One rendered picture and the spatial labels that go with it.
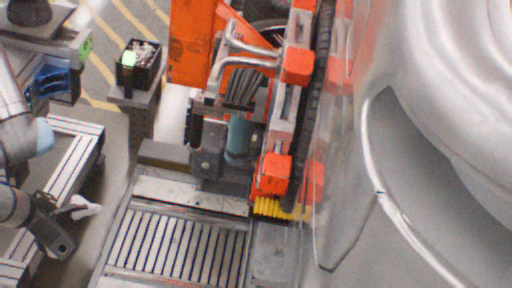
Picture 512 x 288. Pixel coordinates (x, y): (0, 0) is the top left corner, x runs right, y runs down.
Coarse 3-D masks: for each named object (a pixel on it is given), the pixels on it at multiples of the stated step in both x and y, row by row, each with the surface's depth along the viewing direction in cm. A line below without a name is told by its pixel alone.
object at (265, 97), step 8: (272, 80) 180; (264, 88) 177; (272, 88) 177; (256, 96) 176; (264, 96) 176; (272, 96) 176; (288, 96) 178; (256, 104) 177; (264, 104) 177; (272, 104) 177; (288, 104) 177; (232, 112) 181; (240, 112) 179; (256, 112) 178; (264, 112) 178; (272, 112) 177; (288, 112) 178; (256, 120) 181; (264, 120) 180
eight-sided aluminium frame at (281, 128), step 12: (300, 12) 172; (288, 24) 184; (300, 24) 173; (288, 36) 161; (276, 96) 159; (276, 108) 156; (276, 120) 156; (288, 120) 156; (264, 132) 207; (276, 132) 156; (288, 132) 156; (264, 144) 203; (276, 144) 204; (288, 144) 158
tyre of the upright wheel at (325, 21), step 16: (320, 16) 169; (320, 32) 159; (320, 48) 154; (320, 64) 152; (320, 80) 151; (304, 128) 153; (304, 144) 154; (304, 160) 155; (288, 192) 165; (288, 208) 171
